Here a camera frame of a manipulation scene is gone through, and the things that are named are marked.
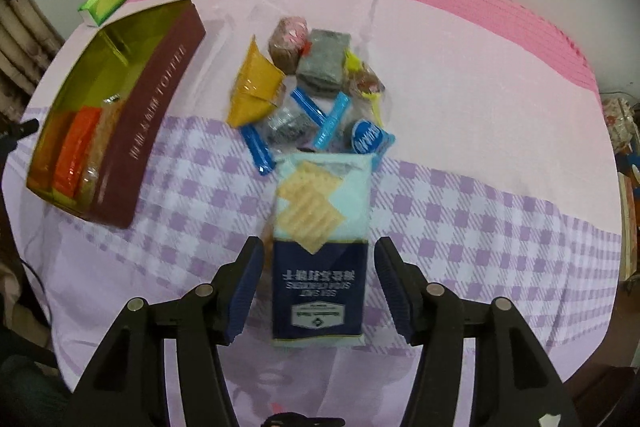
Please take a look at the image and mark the blue soda cracker pack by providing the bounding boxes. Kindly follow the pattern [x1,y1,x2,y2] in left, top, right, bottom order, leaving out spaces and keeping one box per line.
[271,152,372,345]

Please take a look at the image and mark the light blue candy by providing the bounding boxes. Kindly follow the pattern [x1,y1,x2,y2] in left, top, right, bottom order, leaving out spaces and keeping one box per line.
[311,92,396,171]

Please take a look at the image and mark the blue dark candy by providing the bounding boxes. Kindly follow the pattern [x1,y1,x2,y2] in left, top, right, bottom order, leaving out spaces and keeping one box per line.
[240,88,326,176]

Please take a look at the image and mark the orange yellow snack packet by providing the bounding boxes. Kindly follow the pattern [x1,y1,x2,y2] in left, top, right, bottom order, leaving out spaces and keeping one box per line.
[226,37,285,128]

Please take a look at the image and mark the yellow candy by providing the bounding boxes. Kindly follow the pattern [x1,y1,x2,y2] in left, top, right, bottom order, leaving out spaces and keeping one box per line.
[343,49,386,127]

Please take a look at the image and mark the grey sesame cake block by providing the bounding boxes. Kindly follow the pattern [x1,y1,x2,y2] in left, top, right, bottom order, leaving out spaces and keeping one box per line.
[296,28,352,98]

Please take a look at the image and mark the pink brown cake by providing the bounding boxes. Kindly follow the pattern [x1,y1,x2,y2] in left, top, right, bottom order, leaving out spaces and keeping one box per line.
[268,16,308,76]

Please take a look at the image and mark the orange snack pack in tin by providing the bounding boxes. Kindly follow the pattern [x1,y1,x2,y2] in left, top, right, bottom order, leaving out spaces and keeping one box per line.
[52,106,102,198]

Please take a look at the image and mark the brown cracker pack in tin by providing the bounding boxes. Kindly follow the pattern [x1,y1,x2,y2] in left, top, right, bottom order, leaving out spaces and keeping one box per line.
[77,94,124,209]

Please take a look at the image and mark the maroon gold toffee tin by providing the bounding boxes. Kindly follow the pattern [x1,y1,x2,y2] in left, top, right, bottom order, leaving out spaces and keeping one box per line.
[26,0,206,229]

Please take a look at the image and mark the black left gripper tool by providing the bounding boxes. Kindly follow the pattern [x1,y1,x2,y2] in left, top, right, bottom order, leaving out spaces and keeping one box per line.
[0,118,39,157]

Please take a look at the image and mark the cluttered items at right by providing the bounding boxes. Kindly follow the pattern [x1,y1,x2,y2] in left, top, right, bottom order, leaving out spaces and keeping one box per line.
[602,96,639,293]

